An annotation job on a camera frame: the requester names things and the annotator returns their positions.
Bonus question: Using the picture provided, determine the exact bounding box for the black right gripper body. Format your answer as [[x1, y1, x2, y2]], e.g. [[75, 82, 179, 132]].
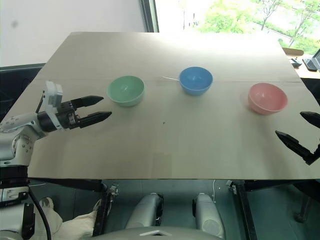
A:
[[311, 143, 320, 164]]

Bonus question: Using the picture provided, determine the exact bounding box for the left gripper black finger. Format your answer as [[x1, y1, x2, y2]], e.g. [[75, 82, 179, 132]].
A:
[[79, 111, 113, 129], [73, 95, 105, 111]]

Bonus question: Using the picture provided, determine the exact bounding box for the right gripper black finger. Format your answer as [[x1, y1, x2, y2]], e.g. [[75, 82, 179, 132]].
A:
[[299, 111, 320, 126], [275, 130, 316, 167]]

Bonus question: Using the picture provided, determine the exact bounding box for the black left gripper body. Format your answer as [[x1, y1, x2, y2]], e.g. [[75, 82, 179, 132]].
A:
[[56, 99, 82, 130]]

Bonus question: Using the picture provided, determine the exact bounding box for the green bowl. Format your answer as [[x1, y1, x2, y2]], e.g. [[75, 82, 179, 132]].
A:
[[106, 75, 146, 108]]

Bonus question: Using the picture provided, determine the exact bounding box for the wooden desk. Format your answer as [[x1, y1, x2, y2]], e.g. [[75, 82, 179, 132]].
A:
[[287, 55, 320, 79]]

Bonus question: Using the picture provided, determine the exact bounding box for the pink bowl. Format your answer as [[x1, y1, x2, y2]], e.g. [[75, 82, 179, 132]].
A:
[[247, 82, 288, 116]]

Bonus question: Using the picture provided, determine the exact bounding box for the dark laptop computer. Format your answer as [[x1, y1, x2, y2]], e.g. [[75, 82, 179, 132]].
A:
[[301, 48, 320, 73]]

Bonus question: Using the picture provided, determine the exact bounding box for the small black desk device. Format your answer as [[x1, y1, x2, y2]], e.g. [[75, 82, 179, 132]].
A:
[[289, 57, 303, 68]]

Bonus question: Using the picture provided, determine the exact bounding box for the black stand foot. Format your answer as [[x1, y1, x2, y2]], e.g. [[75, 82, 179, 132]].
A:
[[292, 189, 314, 224]]

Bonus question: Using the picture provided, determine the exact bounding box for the black table leg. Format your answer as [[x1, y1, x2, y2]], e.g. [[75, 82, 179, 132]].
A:
[[91, 182, 120, 238], [226, 179, 258, 240]]

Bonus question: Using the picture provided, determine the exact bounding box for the silver robot left leg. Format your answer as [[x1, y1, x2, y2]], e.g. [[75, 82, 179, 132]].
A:
[[124, 192, 165, 230]]

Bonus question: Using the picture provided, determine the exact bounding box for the silver robot leg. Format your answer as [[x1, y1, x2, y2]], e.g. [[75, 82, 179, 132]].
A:
[[124, 192, 165, 230], [191, 192, 226, 239]]

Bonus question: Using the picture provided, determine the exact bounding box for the blue bowl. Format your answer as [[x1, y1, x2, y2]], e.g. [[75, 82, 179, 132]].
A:
[[179, 66, 214, 97]]

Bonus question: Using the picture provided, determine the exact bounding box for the beige cloth bag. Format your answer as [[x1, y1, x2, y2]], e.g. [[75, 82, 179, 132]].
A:
[[38, 196, 102, 240]]

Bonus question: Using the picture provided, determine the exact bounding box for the silver robot right leg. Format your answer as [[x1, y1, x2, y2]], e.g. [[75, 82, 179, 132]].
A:
[[191, 192, 226, 239]]

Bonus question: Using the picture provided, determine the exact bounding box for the grey robot torso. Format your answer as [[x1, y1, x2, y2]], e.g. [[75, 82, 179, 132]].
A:
[[93, 225, 227, 240]]

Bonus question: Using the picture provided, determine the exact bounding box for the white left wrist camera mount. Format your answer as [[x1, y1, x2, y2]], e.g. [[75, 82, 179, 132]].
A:
[[44, 80, 63, 115]]

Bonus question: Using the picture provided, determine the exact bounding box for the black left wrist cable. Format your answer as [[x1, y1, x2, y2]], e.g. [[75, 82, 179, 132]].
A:
[[35, 90, 47, 114]]

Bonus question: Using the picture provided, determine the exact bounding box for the thin white cable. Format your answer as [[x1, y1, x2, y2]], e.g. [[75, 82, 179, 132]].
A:
[[211, 179, 218, 204]]

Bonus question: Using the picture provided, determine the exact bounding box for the thick black cable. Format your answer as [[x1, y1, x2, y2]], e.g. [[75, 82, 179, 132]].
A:
[[26, 183, 54, 240]]

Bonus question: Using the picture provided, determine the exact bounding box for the dark window frame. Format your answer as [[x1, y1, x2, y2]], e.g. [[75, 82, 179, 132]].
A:
[[139, 0, 160, 33]]

